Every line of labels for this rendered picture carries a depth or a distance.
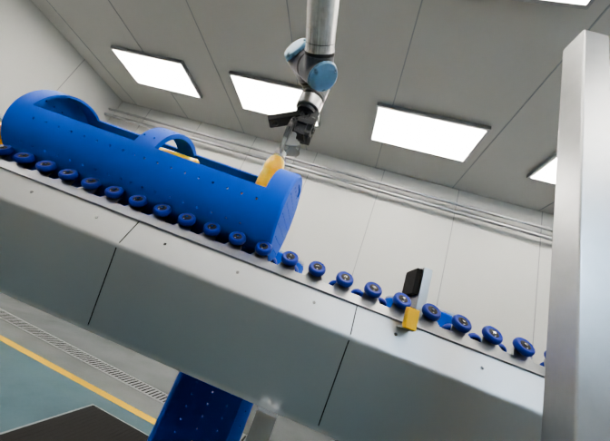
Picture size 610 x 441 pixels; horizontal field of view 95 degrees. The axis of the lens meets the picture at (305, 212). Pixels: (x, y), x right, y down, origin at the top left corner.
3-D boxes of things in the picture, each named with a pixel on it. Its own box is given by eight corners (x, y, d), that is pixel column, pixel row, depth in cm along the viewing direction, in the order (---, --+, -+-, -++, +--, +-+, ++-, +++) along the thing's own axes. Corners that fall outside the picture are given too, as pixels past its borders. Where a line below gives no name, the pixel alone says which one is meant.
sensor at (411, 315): (417, 332, 61) (421, 309, 63) (403, 327, 61) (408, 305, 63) (404, 330, 68) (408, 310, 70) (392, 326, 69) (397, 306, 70)
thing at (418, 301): (421, 326, 73) (433, 269, 78) (407, 320, 73) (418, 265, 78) (407, 325, 82) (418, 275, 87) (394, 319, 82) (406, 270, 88)
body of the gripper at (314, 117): (309, 134, 93) (320, 107, 97) (284, 126, 94) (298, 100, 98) (308, 147, 100) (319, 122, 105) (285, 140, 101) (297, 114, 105)
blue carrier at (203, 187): (262, 256, 70) (302, 159, 77) (-25, 146, 78) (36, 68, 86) (274, 266, 97) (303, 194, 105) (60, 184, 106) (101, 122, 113)
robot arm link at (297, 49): (313, 40, 87) (329, 73, 96) (300, 32, 95) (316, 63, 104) (289, 60, 88) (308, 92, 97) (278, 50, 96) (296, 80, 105)
